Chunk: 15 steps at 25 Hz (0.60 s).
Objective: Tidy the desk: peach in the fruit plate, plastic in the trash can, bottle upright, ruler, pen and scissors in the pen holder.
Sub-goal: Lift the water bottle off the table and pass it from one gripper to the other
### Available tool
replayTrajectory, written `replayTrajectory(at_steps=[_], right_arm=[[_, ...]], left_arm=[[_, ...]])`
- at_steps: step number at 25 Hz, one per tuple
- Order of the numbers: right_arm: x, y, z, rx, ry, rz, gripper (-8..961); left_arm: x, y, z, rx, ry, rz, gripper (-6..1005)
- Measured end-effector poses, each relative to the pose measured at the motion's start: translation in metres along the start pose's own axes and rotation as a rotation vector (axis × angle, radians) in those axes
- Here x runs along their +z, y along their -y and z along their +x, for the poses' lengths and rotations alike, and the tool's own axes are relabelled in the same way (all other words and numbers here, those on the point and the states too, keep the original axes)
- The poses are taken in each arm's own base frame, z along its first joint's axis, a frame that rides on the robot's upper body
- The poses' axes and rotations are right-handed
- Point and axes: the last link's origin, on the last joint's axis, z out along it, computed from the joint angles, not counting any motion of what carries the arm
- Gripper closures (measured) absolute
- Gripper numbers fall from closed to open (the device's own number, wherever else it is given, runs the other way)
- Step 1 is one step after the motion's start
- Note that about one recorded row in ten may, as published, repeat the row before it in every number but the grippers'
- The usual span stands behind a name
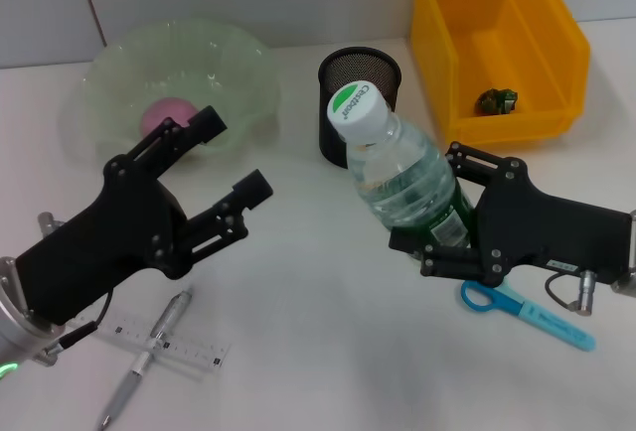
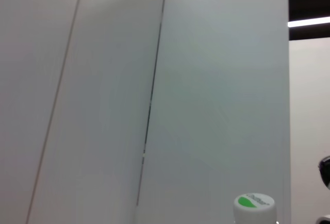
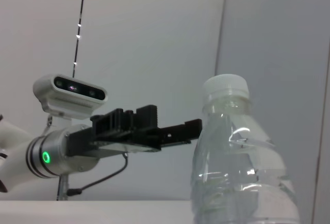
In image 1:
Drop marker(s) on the black mesh pen holder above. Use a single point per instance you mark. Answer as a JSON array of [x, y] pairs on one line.
[[358, 66]]

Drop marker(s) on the clear water bottle green label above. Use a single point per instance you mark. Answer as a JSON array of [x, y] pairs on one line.
[[397, 178]]

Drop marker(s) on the green glass fruit bowl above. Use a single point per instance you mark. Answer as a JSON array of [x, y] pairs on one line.
[[174, 53]]

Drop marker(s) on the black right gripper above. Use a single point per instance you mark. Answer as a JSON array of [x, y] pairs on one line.
[[546, 232]]

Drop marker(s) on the pink peach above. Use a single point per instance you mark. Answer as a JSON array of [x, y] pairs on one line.
[[164, 113]]

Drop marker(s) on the yellow plastic bin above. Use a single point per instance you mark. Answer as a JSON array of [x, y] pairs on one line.
[[447, 53]]

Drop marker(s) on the blue scissors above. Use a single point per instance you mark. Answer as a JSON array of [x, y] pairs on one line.
[[551, 322]]

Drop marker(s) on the transparent plastic ruler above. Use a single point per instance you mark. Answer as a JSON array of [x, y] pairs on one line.
[[199, 351]]

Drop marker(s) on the silver pen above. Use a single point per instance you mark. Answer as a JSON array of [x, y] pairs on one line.
[[166, 322]]

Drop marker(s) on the green plastic wrapper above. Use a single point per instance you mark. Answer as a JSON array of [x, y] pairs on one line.
[[494, 102]]

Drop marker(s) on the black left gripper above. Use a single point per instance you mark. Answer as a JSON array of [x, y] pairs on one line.
[[114, 237]]

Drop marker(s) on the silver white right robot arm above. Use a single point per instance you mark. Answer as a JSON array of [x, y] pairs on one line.
[[627, 289]]

